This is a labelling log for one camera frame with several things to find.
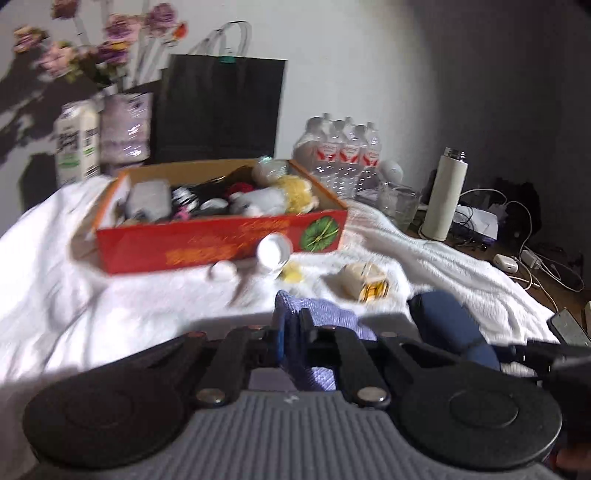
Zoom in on white cable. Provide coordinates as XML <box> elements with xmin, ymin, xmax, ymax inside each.
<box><xmin>455</xmin><ymin>187</ymin><xmax>539</xmax><ymax>259</ymax></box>

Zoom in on black and white striped item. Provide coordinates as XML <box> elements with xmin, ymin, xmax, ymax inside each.
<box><xmin>172</xmin><ymin>185</ymin><xmax>202</xmax><ymax>216</ymax></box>

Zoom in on black paper bag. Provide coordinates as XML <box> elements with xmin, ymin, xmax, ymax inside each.
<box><xmin>152</xmin><ymin>21</ymin><xmax>287</xmax><ymax>165</ymax></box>

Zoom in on clear glass cup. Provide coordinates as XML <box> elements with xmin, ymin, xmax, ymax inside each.
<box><xmin>376</xmin><ymin>182</ymin><xmax>421</xmax><ymax>232</ymax></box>

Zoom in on white plush toy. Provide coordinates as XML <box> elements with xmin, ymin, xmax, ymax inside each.
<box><xmin>228</xmin><ymin>189</ymin><xmax>289</xmax><ymax>217</ymax></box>

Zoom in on person's right hand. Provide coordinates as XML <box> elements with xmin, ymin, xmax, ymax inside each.
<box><xmin>556</xmin><ymin>450</ymin><xmax>588</xmax><ymax>472</ymax></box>

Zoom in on white fluffy blanket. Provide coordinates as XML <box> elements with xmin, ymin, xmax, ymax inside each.
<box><xmin>0</xmin><ymin>175</ymin><xmax>561</xmax><ymax>398</ymax></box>

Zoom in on black cloth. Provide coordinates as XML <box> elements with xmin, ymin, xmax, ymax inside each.
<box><xmin>173</xmin><ymin>166</ymin><xmax>259</xmax><ymax>199</ymax></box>

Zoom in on pack of water bottles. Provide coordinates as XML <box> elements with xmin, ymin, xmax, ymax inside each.
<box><xmin>292</xmin><ymin>113</ymin><xmax>385</xmax><ymax>199</ymax></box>

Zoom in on white milk carton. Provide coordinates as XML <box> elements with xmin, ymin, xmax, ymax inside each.
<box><xmin>54</xmin><ymin>102</ymin><xmax>101</xmax><ymax>188</ymax></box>

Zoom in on navy blue cloth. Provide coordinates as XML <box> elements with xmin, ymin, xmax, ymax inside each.
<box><xmin>409</xmin><ymin>291</ymin><xmax>503</xmax><ymax>371</ymax></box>

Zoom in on clear plastic vase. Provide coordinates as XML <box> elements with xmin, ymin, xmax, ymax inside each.
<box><xmin>100</xmin><ymin>92</ymin><xmax>154</xmax><ymax>167</ymax></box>

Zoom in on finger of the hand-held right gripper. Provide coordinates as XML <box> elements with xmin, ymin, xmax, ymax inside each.
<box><xmin>501</xmin><ymin>340</ymin><xmax>555</xmax><ymax>376</ymax></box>

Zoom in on white flat box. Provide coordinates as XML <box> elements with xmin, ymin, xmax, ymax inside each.
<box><xmin>452</xmin><ymin>205</ymin><xmax>500</xmax><ymax>241</ymax></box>

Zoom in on yellow small item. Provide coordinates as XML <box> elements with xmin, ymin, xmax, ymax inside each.
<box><xmin>279</xmin><ymin>263</ymin><xmax>305</xmax><ymax>285</ymax></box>

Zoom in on black flat device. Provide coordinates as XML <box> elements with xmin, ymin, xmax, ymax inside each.
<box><xmin>547</xmin><ymin>308</ymin><xmax>591</xmax><ymax>348</ymax></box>

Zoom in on purple knitted cloth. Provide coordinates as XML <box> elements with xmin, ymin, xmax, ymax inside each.
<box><xmin>274</xmin><ymin>291</ymin><xmax>377</xmax><ymax>391</ymax></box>

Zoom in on white plastic cup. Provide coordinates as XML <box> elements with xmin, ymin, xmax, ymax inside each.
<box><xmin>256</xmin><ymin>233</ymin><xmax>293</xmax><ymax>271</ymax></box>

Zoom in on cream box with yellow print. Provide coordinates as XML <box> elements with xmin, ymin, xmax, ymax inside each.
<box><xmin>337</xmin><ymin>262</ymin><xmax>389</xmax><ymax>304</ymax></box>

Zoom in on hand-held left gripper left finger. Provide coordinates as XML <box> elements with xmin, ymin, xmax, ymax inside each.
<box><xmin>139</xmin><ymin>314</ymin><xmax>291</xmax><ymax>409</ymax></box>

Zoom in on clear plastic wrap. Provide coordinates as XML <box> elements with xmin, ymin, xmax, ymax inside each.
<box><xmin>252</xmin><ymin>157</ymin><xmax>289</xmax><ymax>185</ymax></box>

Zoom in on grey soft pouch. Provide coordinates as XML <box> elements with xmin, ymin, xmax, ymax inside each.
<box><xmin>124</xmin><ymin>180</ymin><xmax>171</xmax><ymax>219</ymax></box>

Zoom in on white thermos bottle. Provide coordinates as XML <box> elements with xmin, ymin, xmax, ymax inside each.
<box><xmin>421</xmin><ymin>148</ymin><xmax>469</xmax><ymax>241</ymax></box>

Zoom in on orange cardboard box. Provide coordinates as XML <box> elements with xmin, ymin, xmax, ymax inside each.
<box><xmin>76</xmin><ymin>158</ymin><xmax>349</xmax><ymax>275</ymax></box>

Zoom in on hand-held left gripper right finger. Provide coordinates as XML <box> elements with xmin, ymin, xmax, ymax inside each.
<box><xmin>298</xmin><ymin>309</ymin><xmax>444</xmax><ymax>409</ymax></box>

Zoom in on pink and purple flowers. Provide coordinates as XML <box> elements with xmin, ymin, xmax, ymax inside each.
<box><xmin>11</xmin><ymin>0</ymin><xmax>190</xmax><ymax>99</ymax></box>

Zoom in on white round lamp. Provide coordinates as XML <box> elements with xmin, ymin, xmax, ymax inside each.
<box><xmin>379</xmin><ymin>159</ymin><xmax>405</xmax><ymax>185</ymax></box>

